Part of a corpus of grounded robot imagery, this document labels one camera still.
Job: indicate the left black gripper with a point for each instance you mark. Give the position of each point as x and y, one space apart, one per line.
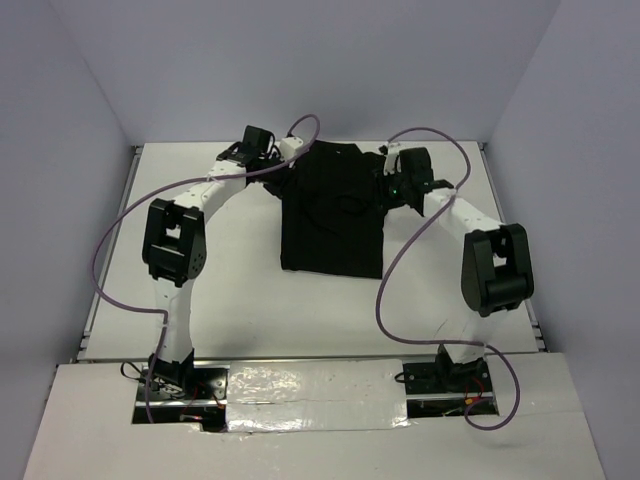
287 175

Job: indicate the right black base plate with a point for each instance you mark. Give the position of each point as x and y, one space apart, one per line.
436 378

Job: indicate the glossy white tape sheet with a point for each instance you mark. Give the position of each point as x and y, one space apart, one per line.
315 396

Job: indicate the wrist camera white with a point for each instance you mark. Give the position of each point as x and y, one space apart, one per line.
289 147
391 152

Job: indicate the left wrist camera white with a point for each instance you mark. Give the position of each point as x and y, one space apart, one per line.
289 147

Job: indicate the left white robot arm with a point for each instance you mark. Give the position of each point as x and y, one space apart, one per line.
175 246

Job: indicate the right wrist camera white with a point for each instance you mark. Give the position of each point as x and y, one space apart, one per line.
391 152

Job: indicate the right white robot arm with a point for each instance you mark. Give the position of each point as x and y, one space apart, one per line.
440 203

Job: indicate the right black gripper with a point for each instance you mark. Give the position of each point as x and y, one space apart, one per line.
380 184

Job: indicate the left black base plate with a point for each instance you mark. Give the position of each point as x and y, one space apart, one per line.
207 384

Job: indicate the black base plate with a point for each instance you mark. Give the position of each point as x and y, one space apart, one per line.
436 378
207 384

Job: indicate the aluminium table edge rail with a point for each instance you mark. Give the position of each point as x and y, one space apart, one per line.
514 281

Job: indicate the white front board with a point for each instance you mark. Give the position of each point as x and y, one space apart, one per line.
87 432

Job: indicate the black long sleeve shirt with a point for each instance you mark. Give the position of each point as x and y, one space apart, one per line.
330 223

